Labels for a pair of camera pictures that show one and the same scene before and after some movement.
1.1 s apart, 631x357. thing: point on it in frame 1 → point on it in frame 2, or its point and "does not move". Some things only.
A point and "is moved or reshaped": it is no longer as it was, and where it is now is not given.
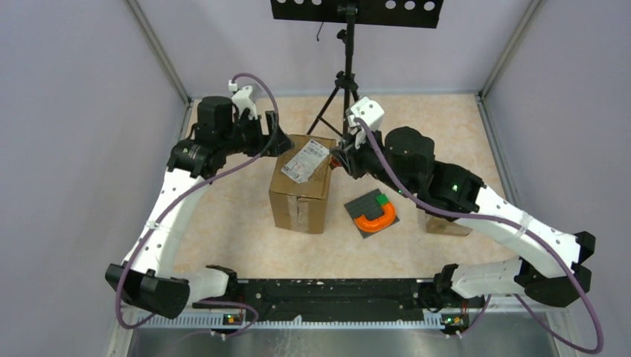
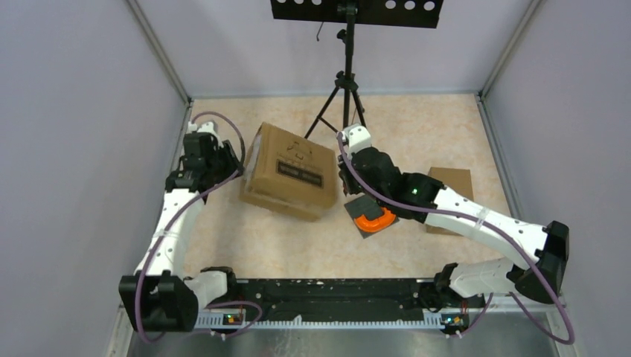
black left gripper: [278, 141] → [228, 152]
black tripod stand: [346, 81] does not move
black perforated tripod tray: [410, 13] does not move
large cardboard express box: [299, 184] is moved or reshaped
